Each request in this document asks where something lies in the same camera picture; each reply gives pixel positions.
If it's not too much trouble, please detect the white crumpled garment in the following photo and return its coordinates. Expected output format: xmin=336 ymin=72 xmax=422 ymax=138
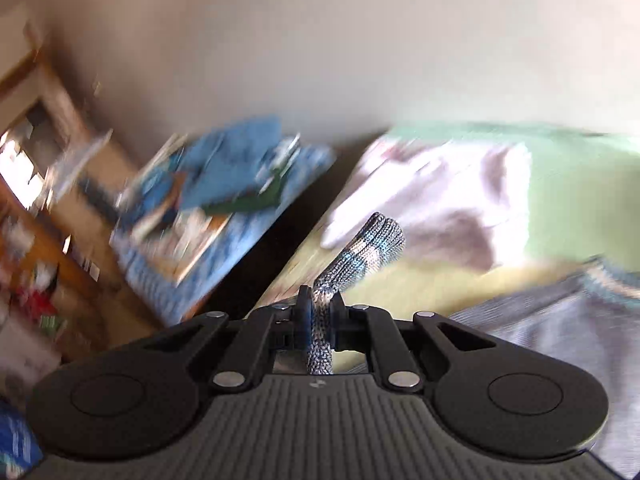
xmin=320 ymin=139 xmax=533 ymax=273

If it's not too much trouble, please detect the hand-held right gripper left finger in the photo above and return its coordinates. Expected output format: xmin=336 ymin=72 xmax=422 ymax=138
xmin=165 ymin=286 xmax=313 ymax=392

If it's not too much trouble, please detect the printed yellow green bedsheet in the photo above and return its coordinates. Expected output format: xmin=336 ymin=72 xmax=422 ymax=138
xmin=247 ymin=121 xmax=640 ymax=376

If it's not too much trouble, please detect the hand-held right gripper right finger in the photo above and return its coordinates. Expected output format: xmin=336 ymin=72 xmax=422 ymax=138
xmin=332 ymin=295 xmax=496 ymax=392

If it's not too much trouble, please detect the person's blue patterned clothing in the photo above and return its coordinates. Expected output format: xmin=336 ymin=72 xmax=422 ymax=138
xmin=0 ymin=399 xmax=45 ymax=479

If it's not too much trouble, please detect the grey blue striped knit sweater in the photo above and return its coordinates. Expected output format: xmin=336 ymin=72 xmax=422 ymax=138
xmin=305 ymin=212 xmax=640 ymax=478

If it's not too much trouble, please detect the dark green white item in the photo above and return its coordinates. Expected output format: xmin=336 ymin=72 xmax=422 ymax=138
xmin=200 ymin=172 xmax=288 ymax=216

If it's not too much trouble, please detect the brown wooden furniture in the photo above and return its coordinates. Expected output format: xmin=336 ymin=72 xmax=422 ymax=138
xmin=0 ymin=25 xmax=166 ymax=361

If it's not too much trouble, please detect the blue crumpled cloth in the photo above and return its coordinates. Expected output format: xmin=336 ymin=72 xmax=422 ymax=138
xmin=177 ymin=115 xmax=283 ymax=211

